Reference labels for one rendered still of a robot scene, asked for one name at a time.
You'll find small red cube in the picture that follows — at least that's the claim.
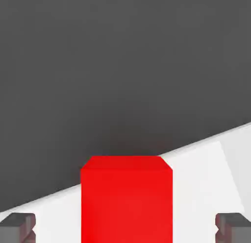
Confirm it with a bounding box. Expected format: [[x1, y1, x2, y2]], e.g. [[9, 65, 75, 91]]
[[80, 155, 174, 243]]

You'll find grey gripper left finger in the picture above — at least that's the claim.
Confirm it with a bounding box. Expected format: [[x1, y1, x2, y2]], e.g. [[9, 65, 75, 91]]
[[0, 212, 37, 243]]

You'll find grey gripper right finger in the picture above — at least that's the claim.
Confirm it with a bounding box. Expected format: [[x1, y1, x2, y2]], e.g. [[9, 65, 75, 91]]
[[215, 212, 251, 243]]

